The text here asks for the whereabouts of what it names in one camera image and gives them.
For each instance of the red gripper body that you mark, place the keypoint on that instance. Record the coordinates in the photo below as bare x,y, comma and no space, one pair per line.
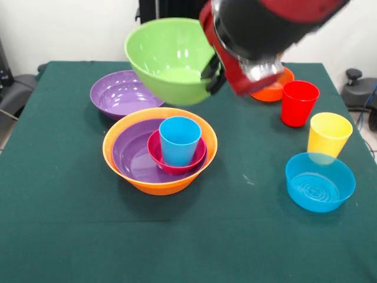
232,70

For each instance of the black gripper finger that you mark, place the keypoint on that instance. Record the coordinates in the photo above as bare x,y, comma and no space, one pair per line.
216,85
209,69

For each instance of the green plastic bowl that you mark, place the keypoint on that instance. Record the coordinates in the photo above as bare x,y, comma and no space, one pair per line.
168,53

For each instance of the blue plastic cup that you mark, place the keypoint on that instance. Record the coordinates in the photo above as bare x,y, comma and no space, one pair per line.
179,144

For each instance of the pink plastic bowl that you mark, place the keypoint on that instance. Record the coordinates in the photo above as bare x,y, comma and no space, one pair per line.
154,156

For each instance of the purple plastic bowl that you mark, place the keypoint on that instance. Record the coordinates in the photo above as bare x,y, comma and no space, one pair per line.
117,94
129,153

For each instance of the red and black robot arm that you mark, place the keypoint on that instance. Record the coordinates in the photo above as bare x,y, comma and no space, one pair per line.
265,26

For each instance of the small red-orange plastic bowl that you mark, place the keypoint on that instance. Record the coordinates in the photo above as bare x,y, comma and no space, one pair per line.
271,92

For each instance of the red plastic cup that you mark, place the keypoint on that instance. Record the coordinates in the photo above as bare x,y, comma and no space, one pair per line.
299,109

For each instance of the yellow plastic cup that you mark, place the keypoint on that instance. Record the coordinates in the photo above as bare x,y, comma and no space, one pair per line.
327,138

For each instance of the large orange plastic bowl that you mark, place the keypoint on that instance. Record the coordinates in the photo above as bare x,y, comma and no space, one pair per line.
160,188

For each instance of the blue plastic bowl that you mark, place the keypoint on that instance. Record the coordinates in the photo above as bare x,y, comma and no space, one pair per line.
319,188

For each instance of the dark green tablecloth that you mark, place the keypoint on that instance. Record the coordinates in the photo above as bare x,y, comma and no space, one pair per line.
188,236

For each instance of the black padded chair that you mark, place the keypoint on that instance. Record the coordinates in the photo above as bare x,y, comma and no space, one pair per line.
17,91

